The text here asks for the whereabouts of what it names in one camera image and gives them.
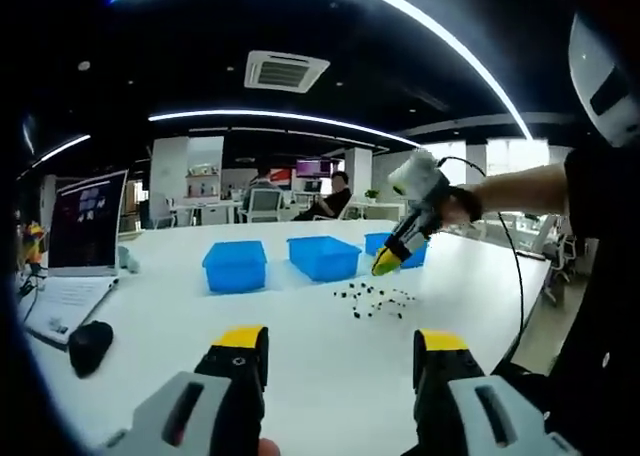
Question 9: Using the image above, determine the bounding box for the white mesh office chair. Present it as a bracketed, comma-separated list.
[244, 188, 284, 223]

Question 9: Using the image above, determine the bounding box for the pile of black resistors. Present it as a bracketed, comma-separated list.
[333, 283, 416, 322]

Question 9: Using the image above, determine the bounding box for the small grey cloth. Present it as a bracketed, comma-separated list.
[117, 245, 142, 275]

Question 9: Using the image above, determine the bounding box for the black computer mouse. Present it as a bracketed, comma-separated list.
[67, 319, 114, 380]

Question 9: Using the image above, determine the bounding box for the pink wall monitor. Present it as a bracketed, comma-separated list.
[295, 158, 334, 180]

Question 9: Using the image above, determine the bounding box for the grey office chair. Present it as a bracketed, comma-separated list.
[542, 225, 581, 282]

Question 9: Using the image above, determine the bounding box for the ceiling air conditioner vent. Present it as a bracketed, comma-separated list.
[243, 50, 331, 94]

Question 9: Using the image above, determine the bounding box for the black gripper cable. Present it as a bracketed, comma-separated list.
[437, 155, 525, 375]

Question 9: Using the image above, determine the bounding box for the person's right hand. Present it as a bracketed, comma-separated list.
[437, 185, 485, 230]

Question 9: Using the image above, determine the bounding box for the white laptop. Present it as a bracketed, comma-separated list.
[22, 168, 129, 350]

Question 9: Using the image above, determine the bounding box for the person's black shirt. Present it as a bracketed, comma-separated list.
[494, 145, 640, 456]

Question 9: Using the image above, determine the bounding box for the colourful toy figure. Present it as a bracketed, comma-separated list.
[22, 220, 46, 267]

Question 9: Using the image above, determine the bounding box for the white display shelf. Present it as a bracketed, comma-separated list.
[184, 135, 225, 200]

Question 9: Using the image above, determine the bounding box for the short ceiling light strip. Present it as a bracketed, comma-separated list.
[29, 134, 92, 170]

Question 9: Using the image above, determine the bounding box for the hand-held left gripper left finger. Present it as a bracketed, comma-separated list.
[102, 325, 270, 456]

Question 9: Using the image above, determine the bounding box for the blue plastic bin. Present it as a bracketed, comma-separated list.
[286, 235, 362, 283]
[201, 240, 268, 295]
[364, 232, 429, 270]

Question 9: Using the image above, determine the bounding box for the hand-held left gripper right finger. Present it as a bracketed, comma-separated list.
[413, 328, 580, 456]

